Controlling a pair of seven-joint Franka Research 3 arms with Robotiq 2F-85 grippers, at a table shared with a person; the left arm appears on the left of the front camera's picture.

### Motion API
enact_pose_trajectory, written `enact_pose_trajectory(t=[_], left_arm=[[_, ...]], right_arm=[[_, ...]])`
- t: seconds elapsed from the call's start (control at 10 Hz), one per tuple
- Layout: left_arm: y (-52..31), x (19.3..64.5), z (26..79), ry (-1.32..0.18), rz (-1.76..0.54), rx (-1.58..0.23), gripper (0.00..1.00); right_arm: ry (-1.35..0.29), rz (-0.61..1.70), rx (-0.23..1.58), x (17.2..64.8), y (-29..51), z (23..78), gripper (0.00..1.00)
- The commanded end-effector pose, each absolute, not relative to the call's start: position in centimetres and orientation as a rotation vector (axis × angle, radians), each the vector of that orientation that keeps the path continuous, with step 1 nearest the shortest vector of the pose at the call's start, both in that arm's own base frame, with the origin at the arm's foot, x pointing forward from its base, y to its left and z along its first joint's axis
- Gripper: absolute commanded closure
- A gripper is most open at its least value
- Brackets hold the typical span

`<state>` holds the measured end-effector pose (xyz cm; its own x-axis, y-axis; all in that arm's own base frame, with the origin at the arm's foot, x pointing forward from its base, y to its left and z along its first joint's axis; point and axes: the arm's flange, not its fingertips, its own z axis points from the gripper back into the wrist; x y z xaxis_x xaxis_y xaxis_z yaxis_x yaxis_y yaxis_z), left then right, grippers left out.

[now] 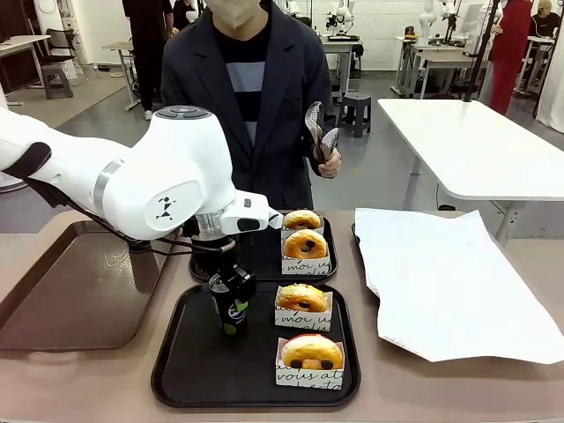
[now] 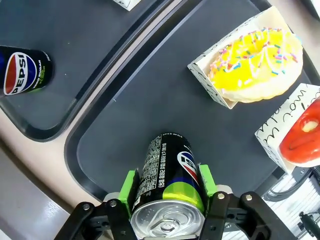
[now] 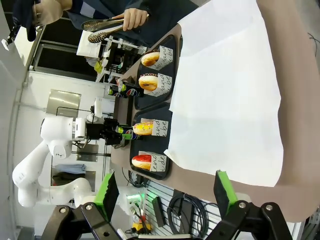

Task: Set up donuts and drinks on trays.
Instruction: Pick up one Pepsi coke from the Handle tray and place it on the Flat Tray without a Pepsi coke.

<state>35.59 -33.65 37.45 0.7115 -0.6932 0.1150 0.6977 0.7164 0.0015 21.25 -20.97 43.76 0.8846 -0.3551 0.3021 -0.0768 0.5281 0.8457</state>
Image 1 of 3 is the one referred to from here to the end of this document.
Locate glazed donut with chocolate dot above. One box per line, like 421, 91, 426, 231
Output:
282, 228, 330, 260

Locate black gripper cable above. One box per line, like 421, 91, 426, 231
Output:
82, 205, 240, 257

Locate person's left forearm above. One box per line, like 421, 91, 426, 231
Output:
308, 74, 340, 155

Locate seated person in black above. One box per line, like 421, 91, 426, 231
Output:
530, 0, 557, 43

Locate small black plastic tray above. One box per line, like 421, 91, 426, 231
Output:
189, 212, 338, 284

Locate person's left hand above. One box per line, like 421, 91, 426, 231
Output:
313, 148, 343, 180

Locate large black plastic tray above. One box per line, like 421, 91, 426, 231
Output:
150, 282, 362, 409

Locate white desk with dark base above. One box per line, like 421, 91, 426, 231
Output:
0, 33, 52, 107

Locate grey plastic stool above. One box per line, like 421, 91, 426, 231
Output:
335, 93, 373, 137

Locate black Pepsi can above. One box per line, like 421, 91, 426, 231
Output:
208, 272, 249, 339

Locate narrow grey side table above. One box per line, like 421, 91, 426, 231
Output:
102, 41, 141, 113

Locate person in red apron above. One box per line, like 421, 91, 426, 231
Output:
487, 0, 533, 116

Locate grey background workbench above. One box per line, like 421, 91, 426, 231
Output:
315, 35, 366, 103

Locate brown plastic tray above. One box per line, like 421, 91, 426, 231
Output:
0, 219, 182, 353

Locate white folding table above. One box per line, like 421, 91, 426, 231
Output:
376, 97, 564, 250

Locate black tray under paper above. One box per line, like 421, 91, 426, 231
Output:
350, 222, 382, 306

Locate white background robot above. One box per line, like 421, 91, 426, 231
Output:
324, 0, 357, 37

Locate person in black clothes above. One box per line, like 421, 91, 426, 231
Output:
120, 0, 178, 122

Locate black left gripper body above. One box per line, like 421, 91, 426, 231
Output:
191, 233, 242, 279

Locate person in dark blazer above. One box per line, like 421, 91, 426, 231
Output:
160, 0, 340, 211

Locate chocolate frosted donut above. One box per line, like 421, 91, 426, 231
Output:
281, 209, 324, 231

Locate white paper sheet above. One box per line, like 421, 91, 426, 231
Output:
353, 206, 564, 365

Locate long background workbench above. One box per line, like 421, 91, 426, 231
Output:
390, 33, 491, 100

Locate black office chair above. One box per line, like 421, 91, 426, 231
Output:
42, 27, 90, 87

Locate small grey step stool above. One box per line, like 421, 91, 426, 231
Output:
41, 64, 75, 100

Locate metal serving tongs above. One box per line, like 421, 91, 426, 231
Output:
304, 100, 341, 178

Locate black metal pole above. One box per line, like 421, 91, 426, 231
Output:
460, 0, 504, 105

